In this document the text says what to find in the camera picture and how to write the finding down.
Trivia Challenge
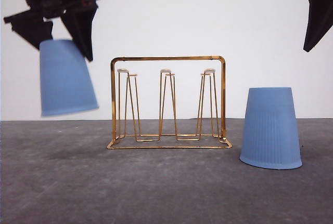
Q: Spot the blue ribbed cup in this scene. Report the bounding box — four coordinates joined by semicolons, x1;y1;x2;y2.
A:
240;87;302;169
40;39;99;116

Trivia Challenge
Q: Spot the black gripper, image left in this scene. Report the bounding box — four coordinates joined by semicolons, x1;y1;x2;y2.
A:
4;0;98;61

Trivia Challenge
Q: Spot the gold wire cup rack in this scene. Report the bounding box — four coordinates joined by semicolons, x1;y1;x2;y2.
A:
107;56;232;149

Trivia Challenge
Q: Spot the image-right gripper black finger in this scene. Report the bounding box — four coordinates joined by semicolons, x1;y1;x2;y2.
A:
303;0;333;52

